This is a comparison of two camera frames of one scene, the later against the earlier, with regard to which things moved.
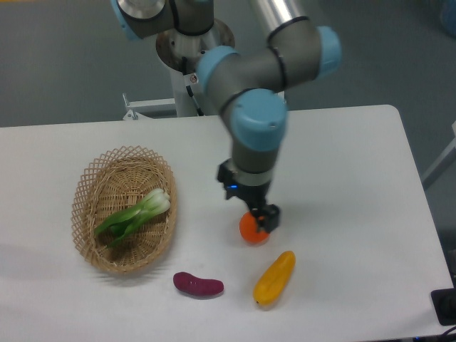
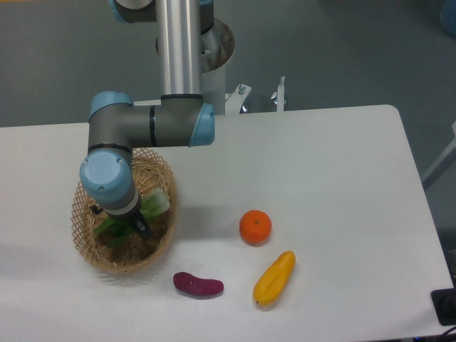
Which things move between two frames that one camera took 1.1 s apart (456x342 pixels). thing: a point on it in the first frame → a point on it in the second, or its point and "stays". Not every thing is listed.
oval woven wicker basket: x=111 y=185 stays
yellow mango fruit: x=273 y=278 stays
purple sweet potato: x=196 y=286 stays
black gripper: x=254 y=196 → x=133 y=216
